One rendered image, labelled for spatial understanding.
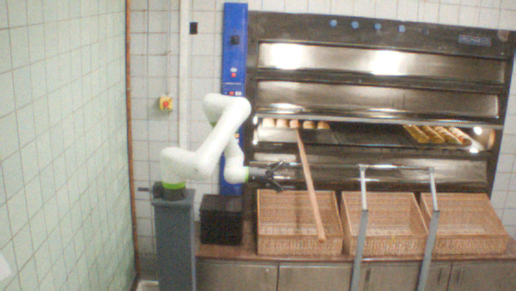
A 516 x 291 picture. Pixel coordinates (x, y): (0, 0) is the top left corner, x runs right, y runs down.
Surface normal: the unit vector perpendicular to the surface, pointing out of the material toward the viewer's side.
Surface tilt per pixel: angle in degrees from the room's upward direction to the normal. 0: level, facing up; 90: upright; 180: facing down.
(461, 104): 69
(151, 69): 90
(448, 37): 92
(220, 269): 90
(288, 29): 91
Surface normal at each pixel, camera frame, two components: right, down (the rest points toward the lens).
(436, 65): 0.00, -0.04
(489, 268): 0.00, 0.33
